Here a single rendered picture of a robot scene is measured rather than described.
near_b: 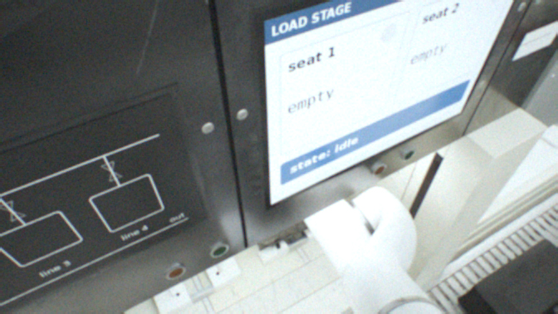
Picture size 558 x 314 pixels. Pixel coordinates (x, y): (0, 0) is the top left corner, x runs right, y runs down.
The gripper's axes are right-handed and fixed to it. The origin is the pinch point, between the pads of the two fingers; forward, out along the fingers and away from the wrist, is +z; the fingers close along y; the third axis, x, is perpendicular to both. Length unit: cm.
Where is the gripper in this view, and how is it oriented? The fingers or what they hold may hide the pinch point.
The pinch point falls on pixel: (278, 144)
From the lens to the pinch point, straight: 83.9
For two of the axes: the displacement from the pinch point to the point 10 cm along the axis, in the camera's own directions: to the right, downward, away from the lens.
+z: -4.6, -6.8, 5.7
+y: 8.9, -3.5, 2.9
